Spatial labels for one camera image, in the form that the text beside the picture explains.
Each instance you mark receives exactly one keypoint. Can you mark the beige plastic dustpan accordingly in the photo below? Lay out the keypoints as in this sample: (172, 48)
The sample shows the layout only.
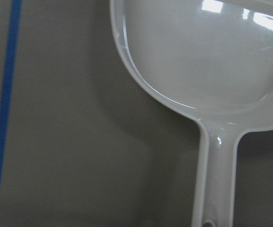
(210, 61)

